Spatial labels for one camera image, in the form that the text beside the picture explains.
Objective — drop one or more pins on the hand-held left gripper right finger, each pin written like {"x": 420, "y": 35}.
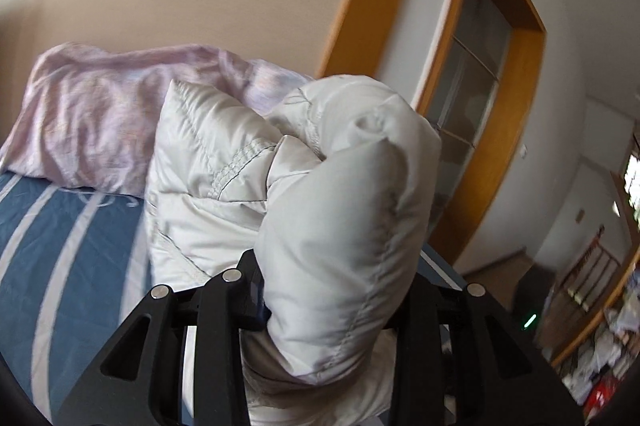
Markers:
{"x": 422, "y": 311}

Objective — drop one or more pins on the black device with green light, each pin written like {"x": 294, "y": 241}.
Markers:
{"x": 531, "y": 306}

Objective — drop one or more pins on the blue striped bed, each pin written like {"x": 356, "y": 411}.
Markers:
{"x": 65, "y": 266}

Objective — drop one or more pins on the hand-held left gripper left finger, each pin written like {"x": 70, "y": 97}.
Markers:
{"x": 254, "y": 301}

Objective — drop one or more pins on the pink crumpled duvet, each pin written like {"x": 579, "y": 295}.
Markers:
{"x": 100, "y": 121}

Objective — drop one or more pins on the bright window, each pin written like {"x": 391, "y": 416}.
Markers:
{"x": 634, "y": 181}

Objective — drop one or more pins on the wooden chair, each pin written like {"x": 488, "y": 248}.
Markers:
{"x": 592, "y": 276}

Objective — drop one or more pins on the white puffer jacket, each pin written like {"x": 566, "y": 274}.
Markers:
{"x": 325, "y": 206}

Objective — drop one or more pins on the wooden framed glass door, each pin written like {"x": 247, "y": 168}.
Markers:
{"x": 490, "y": 71}

